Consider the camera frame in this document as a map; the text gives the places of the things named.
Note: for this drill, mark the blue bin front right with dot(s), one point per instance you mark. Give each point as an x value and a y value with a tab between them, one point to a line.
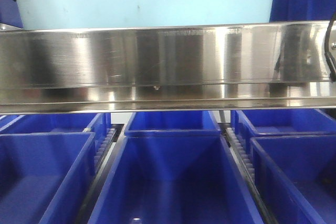
295	176

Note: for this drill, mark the blue bin upper left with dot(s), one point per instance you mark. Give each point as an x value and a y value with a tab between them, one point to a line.
10	13

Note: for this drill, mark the blue bin rear left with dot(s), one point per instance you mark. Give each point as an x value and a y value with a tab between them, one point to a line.
57	123

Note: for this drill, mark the blue bin front left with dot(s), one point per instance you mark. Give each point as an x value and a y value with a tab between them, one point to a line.
45	176

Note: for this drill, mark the blue bin front middle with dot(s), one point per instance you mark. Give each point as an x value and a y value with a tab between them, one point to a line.
188	179

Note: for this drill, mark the roller track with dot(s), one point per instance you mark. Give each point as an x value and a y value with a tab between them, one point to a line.
104	158
247	170

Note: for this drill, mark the blue bin rear middle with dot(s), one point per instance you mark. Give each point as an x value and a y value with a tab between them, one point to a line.
172	123

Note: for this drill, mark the roller track lower left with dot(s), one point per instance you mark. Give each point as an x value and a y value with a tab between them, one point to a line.
104	158

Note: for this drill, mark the blue bin rear right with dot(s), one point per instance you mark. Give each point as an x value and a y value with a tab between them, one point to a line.
278	122

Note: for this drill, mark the roller track lower right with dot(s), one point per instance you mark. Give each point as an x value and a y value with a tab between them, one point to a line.
247	170

